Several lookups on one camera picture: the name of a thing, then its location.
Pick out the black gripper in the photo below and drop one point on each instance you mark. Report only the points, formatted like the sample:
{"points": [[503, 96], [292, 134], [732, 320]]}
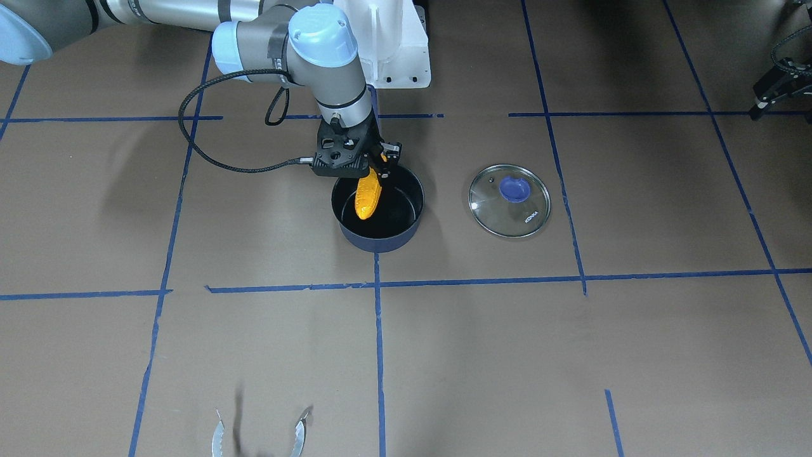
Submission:
{"points": [[389, 154]]}

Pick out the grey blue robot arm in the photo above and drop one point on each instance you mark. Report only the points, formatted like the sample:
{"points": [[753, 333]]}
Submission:
{"points": [[291, 43]]}

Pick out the glass lid blue knob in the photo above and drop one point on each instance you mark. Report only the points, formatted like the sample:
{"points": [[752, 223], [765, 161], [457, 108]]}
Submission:
{"points": [[509, 201]]}

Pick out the yellow corn cob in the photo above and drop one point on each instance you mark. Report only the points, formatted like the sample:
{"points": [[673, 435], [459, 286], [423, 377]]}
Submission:
{"points": [[367, 196]]}

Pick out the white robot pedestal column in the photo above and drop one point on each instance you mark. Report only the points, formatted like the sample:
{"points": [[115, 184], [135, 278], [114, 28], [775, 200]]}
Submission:
{"points": [[393, 42]]}

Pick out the dark blue saucepan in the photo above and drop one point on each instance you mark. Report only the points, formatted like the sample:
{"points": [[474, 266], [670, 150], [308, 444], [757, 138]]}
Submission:
{"points": [[395, 218]]}

